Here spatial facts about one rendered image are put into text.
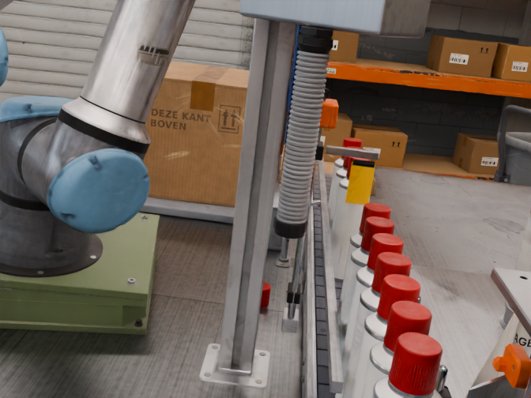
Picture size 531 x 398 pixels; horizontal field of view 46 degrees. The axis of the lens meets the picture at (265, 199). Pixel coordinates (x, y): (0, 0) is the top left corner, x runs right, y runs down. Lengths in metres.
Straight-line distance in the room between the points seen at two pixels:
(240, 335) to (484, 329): 0.37
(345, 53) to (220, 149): 3.28
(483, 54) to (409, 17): 4.31
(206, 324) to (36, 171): 0.34
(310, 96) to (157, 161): 0.83
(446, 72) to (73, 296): 4.18
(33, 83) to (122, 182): 4.53
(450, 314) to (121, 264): 0.50
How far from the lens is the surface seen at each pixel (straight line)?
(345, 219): 1.00
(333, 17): 0.61
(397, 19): 0.61
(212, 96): 1.35
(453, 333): 0.96
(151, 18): 0.77
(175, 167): 1.39
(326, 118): 0.76
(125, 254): 1.00
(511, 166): 3.24
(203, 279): 1.10
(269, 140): 0.73
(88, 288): 0.91
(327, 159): 1.98
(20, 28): 5.27
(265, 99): 0.73
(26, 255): 0.94
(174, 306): 1.01
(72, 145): 0.77
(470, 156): 5.07
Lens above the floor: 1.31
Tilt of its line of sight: 18 degrees down
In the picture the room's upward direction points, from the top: 7 degrees clockwise
